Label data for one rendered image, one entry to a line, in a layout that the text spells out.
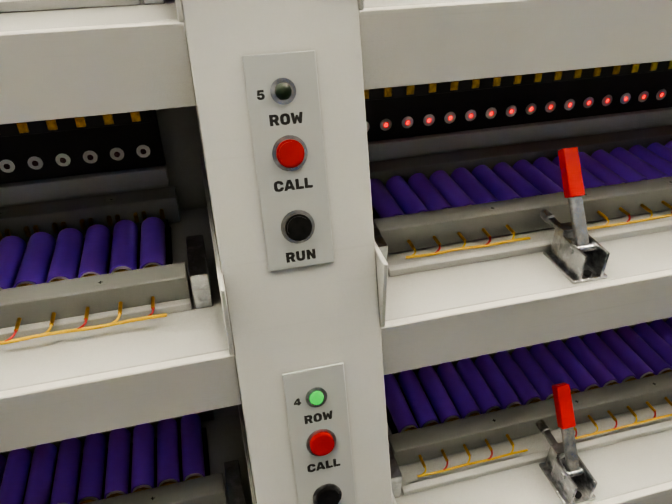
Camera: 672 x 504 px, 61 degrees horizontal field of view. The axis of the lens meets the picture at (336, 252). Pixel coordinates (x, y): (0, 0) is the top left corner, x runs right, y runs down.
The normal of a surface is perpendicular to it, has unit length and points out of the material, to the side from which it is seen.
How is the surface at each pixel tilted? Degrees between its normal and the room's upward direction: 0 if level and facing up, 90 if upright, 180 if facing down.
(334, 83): 90
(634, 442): 18
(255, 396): 90
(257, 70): 90
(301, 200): 90
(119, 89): 108
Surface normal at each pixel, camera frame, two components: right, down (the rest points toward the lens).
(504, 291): -0.01, -0.83
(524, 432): 0.25, 0.54
